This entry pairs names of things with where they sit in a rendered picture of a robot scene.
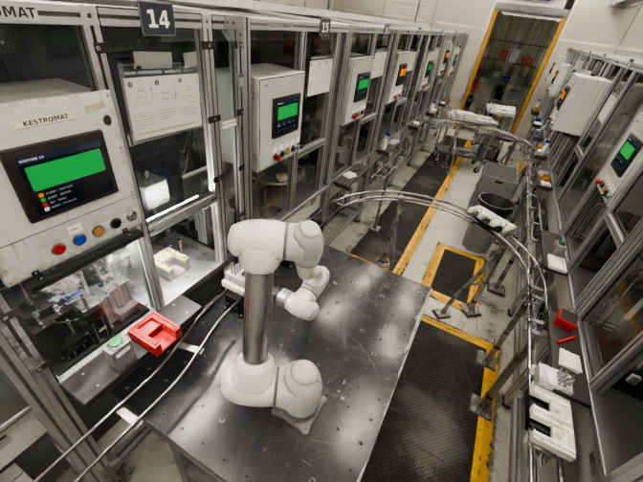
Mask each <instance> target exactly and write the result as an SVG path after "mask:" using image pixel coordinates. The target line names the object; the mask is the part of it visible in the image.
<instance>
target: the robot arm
mask: <svg viewBox="0 0 643 482"><path fill-rule="evenodd" d="M227 245H228V249H229V251H230V252H231V253H232V254H233V255H234V256H238V257H239V260H240V262H241V266H242V268H243V269H244V272H243V273H241V274H242V275H244V276H245V291H244V323H243V348H242V353H241V354H239V355H238V356H237V358H236V360H235V362H233V363H231V364H230V365H229V366H228V367H227V368H226V370H225V371H224V372H223V375H222V379H221V392H222V395H223V396H224V397H225V398H226V399H227V400H228V401H230V402H232V403H234V404H237V405H245V406H255V407H270V406H274V408H273V409H272V414H273V415H274V416H277V417H279V418H281V419H282V420H284V421H285V422H287V423H288V424H290V425H291V426H293V427H295V428H297V429H298V430H299V431H300V432H301V433H302V434H303V435H305V436H307V435H308V434H309V433H310V428H311V426H312V425H313V423H314V421H315V419H316V418H317V416H318V414H319V412H320V410H321V409H322V407H323V406H324V405H325V404H326V401H327V400H326V397H324V396H322V377H321V374H320V371H319V369H318V368H317V366H316V365H315V364H313V363H312V362H311V361H308V360H296V361H292V362H290V363H287V364H284V365H275V362H274V358H273V356H272V355H271V354H270V353H269V341H270V327H271V314H272V300H273V301H275V302H276V303H277V305H279V306H281V307H283V308H284V309H286V310H288V311H289V313H291V314H292V315H294V316H296V317H298V318H302V319H305V320H309V321H311V320H313V319H314V318H315V317H316V316H317V315H318V313H319V311H320V307H319V305H318V304H317V302H316V300H317V298H318V297H319V295H320V294H321V293H322V291H323V290H324V288H325V286H326V285H327V283H328V280H329V276H330V274H329V271H328V270H327V269H326V268H325V267H324V266H318V264H319V262H320V259H321V257H322V252H323V235H322V230H321V228H320V226H319V225H318V224H317V223H316V222H314V221H311V220H303V221H300V222H298V223H286V222H281V221H278V220H267V219H250V220H244V221H241V222H239V223H237V224H234V225H232V226H231V228H230V231H229V235H228V242H227ZM280 260H288V261H294V262H295V264H296V268H297V272H298V275H299V277H300V278H301V279H303V282H302V285H301V286H300V288H299V289H298V290H297V291H296V292H295V293H294V292H291V291H289V290H287V289H286V288H283V289H282V288H280V287H278V286H274V271H275V270H276V269H277V266H278V263H279V261H280Z"/></svg>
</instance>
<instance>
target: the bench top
mask: <svg viewBox="0 0 643 482"><path fill-rule="evenodd" d="M348 258H351V259H350V260H349V259H348ZM291 266H292V267H293V268H292V269H291V270H290V269H288V268H286V267H283V266H281V265H279V266H278V267H277V269H276V270H275V271H274V286H278V287H280V288H282V289H283V288H286V289H287V290H289V291H291V292H294V293H295V292H296V291H297V290H298V289H299V288H300V286H301V285H302V282H303V279H301V278H300V277H299V275H298V272H297V268H296V264H295V262H294V261H291ZM318 266H324V267H325V268H326V269H327V270H328V271H329V274H330V276H329V280H328V283H327V285H326V286H325V288H324V290H323V291H322V293H321V294H320V295H319V297H318V298H317V300H316V302H317V304H318V305H319V307H320V311H319V313H318V315H317V316H316V317H315V318H314V319H313V320H311V321H309V320H305V319H302V318H298V317H296V316H294V315H292V314H291V313H289V311H288V310H286V309H284V308H283V307H281V306H279V305H277V303H276V302H275V301H273V300H272V314H271V327H270V341H269V353H270V354H271V355H272V356H273V358H274V362H275V365H284V364H287V363H290V362H293V361H296V360H308V361H311V362H312V363H313V364H315V365H316V366H317V368H318V369H319V371H320V374H321V382H322V390H321V395H322V396H324V397H326V400H327V401H326V404H325V405H324V406H323V407H322V408H321V410H320V412H319V414H318V416H317V418H316V419H315V421H314V423H313V425H312V426H311V428H310V433H309V434H308V435H307V436H305V435H303V434H302V433H301V432H300V431H299V430H298V429H297V428H295V427H293V426H291V425H290V424H288V423H287V422H285V421H284V420H282V419H281V418H279V417H277V416H274V415H273V414H272V409H273V408H274V406H270V407H255V406H245V405H237V404H234V403H232V402H230V401H228V400H227V399H226V398H225V397H224V396H223V395H222V392H221V379H222V375H223V372H224V371H225V370H226V368H227V367H228V366H229V365H230V364H231V363H233V362H235V360H236V358H237V356H238V355H239V354H241V353H242V348H243V323H244V298H243V302H242V303H241V314H242V315H243V317H242V318H238V317H237V316H235V315H233V314H231V313H227V314H226V315H225V316H224V317H223V318H222V320H221V321H220V322H219V323H218V325H217V326H216V328H215V329H214V330H213V332H212V333H211V335H210V337H209V338H208V340H207V341H206V343H205V345H204V346H203V348H204V349H205V350H204V351H203V353H202V354H201V355H200V354H198V355H197V357H196V358H195V360H194V361H193V363H192V364H191V366H190V367H189V368H188V370H187V371H186V373H185V374H184V375H183V377H182V378H181V379H180V380H179V382H178V383H177V384H176V385H174V386H173V387H172V389H171V390H170V391H169V392H168V393H167V394H166V395H165V397H164V398H163V399H162V400H161V401H160V402H159V403H158V404H156V405H155V406H154V407H153V408H152V409H151V410H150V411H149V412H148V413H147V414H146V415H145V416H144V417H143V420H145V421H146V422H147V423H149V424H150V425H151V426H152V427H154V428H155V429H157V430H158V431H159V432H160V433H162V434H163V435H164V436H165V437H166V438H167V439H169V440H170V441H171V442H172V443H174V444H175V445H176V446H178V447H179V448H180V449H182V450H183V451H184V452H186V453H187V454H188V455H190V456H191V457H192V458H193V459H195V460H196V461H197V462H199V463H200V464H201V465H202V466H204V467H205V468H206V469H208V470H209V471H211V472H212V473H213V474H214V475H216V476H217V477H218V478H220V479H221V480H222V481H224V482H361V480H362V477H363V474H364V472H365V469H366V465H367V462H368V459H369V457H370V454H371V452H372V450H373V447H374V444H375V441H376V439H377V436H378V433H379V431H380V428H381V425H382V423H383V421H384V418H385V416H386V413H387V410H388V406H389V403H390V400H391V397H392V395H393V392H394V390H395V387H396V385H397V382H398V380H399V377H400V374H401V372H402V369H403V366H404V364H405V361H406V358H407V356H408V353H409V351H410V347H411V345H412V341H413V339H414V337H415V334H416V331H417V328H418V326H419V323H420V320H421V318H422V316H423V313H424V311H425V308H426V305H427V303H428V300H429V297H430V295H431V292H432V288H430V287H428V286H425V285H423V284H420V283H418V282H416V281H413V280H411V279H408V278H405V277H403V276H402V275H399V274H395V273H393V272H391V271H388V270H386V269H383V268H381V267H379V266H376V265H374V264H371V263H368V262H366V261H364V260H363V259H360V258H358V257H355V256H353V255H350V254H348V253H345V252H342V251H339V250H337V249H334V248H332V247H329V246H327V245H325V244H323V252H322V256H321V259H320V262H319V264H318ZM350 281H352V283H350ZM387 285H388V287H387ZM336 301H338V303H336ZM225 306H226V300H225V297H224V296H221V297H220V298H219V299H218V300H216V301H215V302H214V303H213V304H212V306H211V307H210V308H209V309H208V310H207V311H206V312H205V313H204V314H203V315H202V316H201V317H200V318H199V319H198V320H197V322H196V323H195V324H194V325H193V327H192V328H191V329H190V331H189V332H188V334H187V335H186V337H185V338H184V339H183V341H182V342H184V343H187V344H191V345H194V346H198V347H199V346H200V345H201V343H202V342H203V340H204V339H205V337H206V336H207V334H208V333H209V331H210V330H211V328H212V327H213V325H214V324H215V322H216V321H218V320H219V318H220V317H221V316H222V315H223V314H224V313H225V312H226V310H224V308H225ZM179 340H180V338H179V339H177V340H176V341H175V342H173V343H172V344H171V345H170V346H169V347H168V349H166V350H165V351H164V352H163V353H162V354H161V355H159V356H158V357H156V356H155V355H152V356H151V357H150V358H148V359H147V360H146V361H145V362H144V363H142V364H141V365H140V366H139V367H138V368H136V369H135V370H134V371H133V372H132V373H131V374H129V375H128V376H127V377H126V378H125V379H124V380H122V381H121V382H120V383H119V384H117V385H116V386H115V387H114V388H113V389H112V390H110V394H111V395H113V397H115V398H116V399H117V400H118V401H120V402H121V401H122V400H123V399H124V398H125V397H127V396H128V395H129V394H130V393H131V392H132V391H133V390H134V389H136V388H137V387H138V386H139V385H140V384H141V383H142V382H143V381H144V380H146V379H147V378H148V377H149V376H150V375H151V374H152V373H153V372H154V371H155V370H156V369H157V367H158V366H159V365H160V364H161V363H162V362H163V361H164V359H165V358H166V357H167V355H168V354H169V353H170V352H171V350H172V349H173V348H174V345H175V344H176V343H177V341H179ZM194 354H195V353H193V352H190V351H187V350H184V349H180V348H177V349H176V350H175V352H174V353H173V354H172V356H171V357H170V358H169V360H168V361H167V362H166V363H165V365H164V366H163V367H162V368H161V369H160V370H159V372H158V373H157V374H156V375H155V376H154V377H153V378H152V379H151V380H150V381H149V382H148V383H146V384H145V385H144V386H143V387H142V388H141V389H140V390H139V391H138V392H137V393H135V394H134V395H133V396H132V397H131V398H130V399H129V400H128V401H127V402H126V403H124V405H125V406H127V407H128V408H129V409H130V410H132V411H133V412H134V413H136V414H137V415H138V416H140V415H141V414H142V413H143V412H144V411H145V410H146V409H147V408H148V407H149V406H150V405H151V404H153V403H154V402H155V401H156V400H157V399H158V398H159V397H160V396H161V395H162V394H163V393H164V392H165V391H166V390H167V389H168V388H169V386H170V385H171V384H172V383H173V382H174V381H175V380H176V378H177V377H178V376H179V375H180V374H181V372H182V371H183V370H184V368H185V367H186V366H187V364H188V363H189V361H190V360H191V358H192V357H193V355H194Z"/></svg>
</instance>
